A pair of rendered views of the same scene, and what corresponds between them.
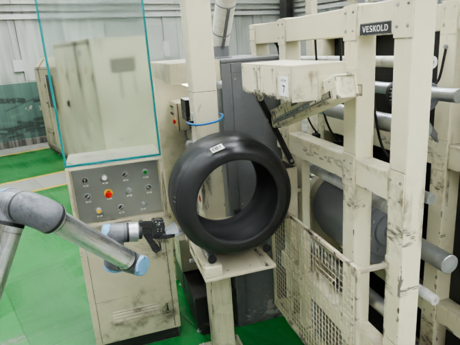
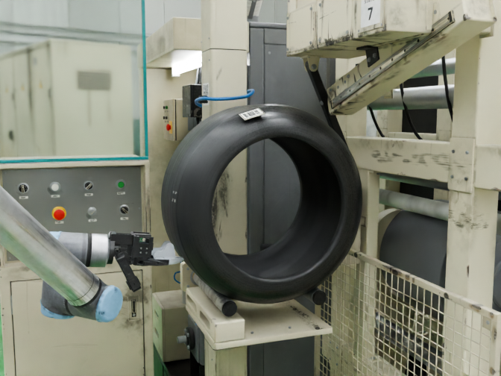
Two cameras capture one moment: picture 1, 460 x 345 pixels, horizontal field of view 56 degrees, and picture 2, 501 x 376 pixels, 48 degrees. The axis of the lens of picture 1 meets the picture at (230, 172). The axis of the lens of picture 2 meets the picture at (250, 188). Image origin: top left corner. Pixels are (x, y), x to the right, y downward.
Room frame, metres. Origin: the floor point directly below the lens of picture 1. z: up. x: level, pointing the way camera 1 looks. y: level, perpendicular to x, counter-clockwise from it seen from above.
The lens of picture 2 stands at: (0.35, 0.15, 1.43)
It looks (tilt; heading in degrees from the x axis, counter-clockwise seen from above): 7 degrees down; 356
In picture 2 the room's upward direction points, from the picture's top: straight up
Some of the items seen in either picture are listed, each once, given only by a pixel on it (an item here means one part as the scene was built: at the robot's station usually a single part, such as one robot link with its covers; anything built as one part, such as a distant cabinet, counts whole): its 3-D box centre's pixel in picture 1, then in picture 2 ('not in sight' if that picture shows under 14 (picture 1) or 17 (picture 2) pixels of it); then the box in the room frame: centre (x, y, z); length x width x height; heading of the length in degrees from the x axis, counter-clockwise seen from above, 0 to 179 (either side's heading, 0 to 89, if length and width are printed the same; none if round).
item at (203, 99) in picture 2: (205, 120); (224, 98); (2.30, 0.12, 1.50); 0.19 x 0.19 x 0.06; 16
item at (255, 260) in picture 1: (231, 257); (254, 317); (2.06, 0.03, 0.80); 0.37 x 0.36 x 0.02; 106
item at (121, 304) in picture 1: (126, 248); (77, 312); (2.61, 0.72, 0.63); 0.56 x 0.41 x 1.27; 106
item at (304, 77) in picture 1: (287, 79); (363, 22); (2.02, -0.29, 1.71); 0.61 x 0.25 x 0.15; 16
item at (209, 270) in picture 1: (205, 256); (212, 310); (2.02, 0.16, 0.84); 0.36 x 0.09 x 0.06; 16
